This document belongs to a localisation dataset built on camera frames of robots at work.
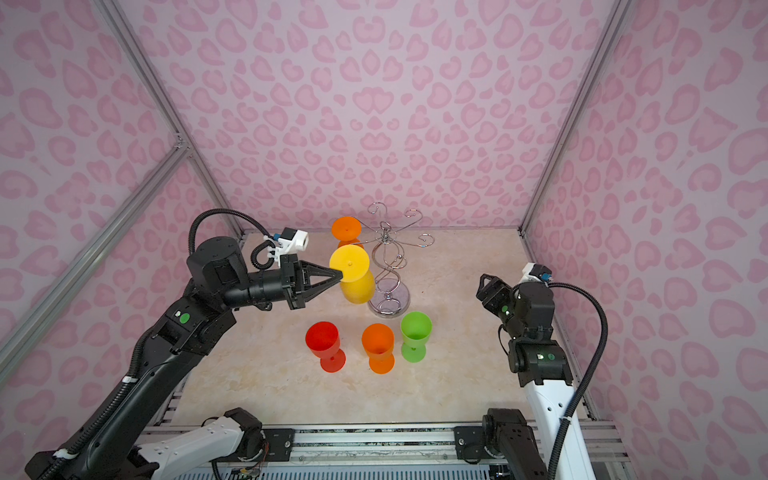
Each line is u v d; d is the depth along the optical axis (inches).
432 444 29.5
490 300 24.8
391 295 38.5
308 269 20.6
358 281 21.7
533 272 24.6
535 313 19.7
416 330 32.8
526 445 24.0
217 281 17.5
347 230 29.6
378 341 30.2
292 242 21.7
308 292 19.8
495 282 25.1
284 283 19.0
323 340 29.6
